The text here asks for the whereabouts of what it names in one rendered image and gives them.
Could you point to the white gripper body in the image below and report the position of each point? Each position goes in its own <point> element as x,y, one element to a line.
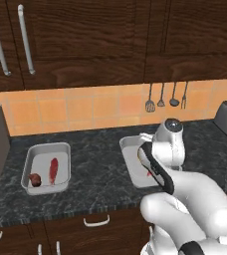
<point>146,137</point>

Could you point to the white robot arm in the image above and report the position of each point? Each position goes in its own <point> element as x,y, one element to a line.
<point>198,202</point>

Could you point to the grey tupperware container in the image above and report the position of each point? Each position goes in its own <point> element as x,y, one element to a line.
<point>45,156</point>
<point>132,159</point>

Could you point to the grey slotted spatula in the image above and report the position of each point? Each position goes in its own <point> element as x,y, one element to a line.
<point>150,105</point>

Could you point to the grey flat spatula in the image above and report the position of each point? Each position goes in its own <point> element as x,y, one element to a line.
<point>161,102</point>

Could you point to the grey ladle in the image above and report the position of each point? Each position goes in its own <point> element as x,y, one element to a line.
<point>174,101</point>

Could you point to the grey serving fork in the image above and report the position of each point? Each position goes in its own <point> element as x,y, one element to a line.
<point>184,99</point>

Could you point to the dark wood drawer front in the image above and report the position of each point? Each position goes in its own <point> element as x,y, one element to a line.
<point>69,232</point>
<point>12,237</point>

